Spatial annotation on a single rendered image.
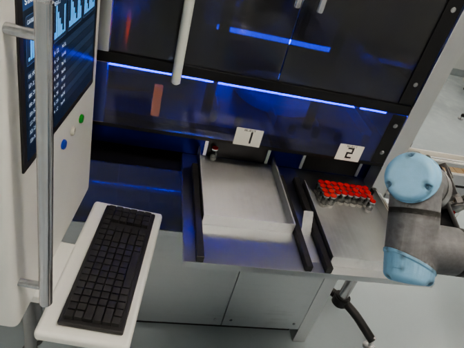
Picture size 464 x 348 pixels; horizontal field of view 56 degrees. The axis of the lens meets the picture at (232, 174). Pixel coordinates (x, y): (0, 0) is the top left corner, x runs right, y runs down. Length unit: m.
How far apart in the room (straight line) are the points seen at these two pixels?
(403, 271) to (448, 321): 2.04
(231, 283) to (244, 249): 0.64
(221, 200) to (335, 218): 0.36
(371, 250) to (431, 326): 1.34
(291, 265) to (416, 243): 0.53
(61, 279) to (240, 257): 0.43
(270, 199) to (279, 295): 0.63
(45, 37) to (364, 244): 1.02
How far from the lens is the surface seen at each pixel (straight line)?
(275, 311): 1.97
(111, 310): 1.05
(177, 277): 1.74
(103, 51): 1.24
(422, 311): 2.68
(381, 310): 2.53
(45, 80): 0.67
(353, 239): 1.34
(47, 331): 1.05
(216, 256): 1.12
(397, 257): 0.70
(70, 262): 1.17
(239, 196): 1.33
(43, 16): 0.64
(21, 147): 0.79
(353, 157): 1.49
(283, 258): 1.18
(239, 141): 1.36
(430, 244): 0.71
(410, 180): 0.68
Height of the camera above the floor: 1.66
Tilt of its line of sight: 34 degrees down
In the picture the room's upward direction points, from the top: 16 degrees clockwise
